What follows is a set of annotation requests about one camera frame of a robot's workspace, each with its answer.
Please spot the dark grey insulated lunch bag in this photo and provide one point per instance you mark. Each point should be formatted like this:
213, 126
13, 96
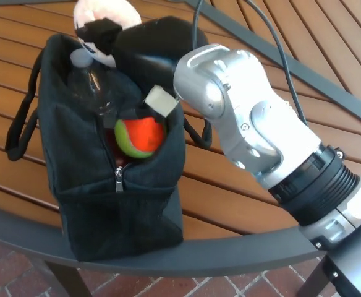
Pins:
75, 201

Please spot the clear plastic water bottle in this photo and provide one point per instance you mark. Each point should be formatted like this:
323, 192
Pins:
87, 80

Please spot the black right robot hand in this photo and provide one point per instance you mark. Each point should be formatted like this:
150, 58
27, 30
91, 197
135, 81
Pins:
155, 49

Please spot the orange and green tennis ball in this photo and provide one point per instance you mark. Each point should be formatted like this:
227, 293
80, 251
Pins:
143, 136

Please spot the dark metal table leg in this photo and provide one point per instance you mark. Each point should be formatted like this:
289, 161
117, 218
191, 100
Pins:
315, 277
67, 281

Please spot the cream round soft toy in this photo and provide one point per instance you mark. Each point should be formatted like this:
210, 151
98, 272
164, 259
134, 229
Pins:
106, 12

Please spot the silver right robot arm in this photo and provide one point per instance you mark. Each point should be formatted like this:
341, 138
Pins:
276, 139

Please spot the red apple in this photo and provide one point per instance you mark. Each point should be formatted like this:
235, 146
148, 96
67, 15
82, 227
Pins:
118, 154

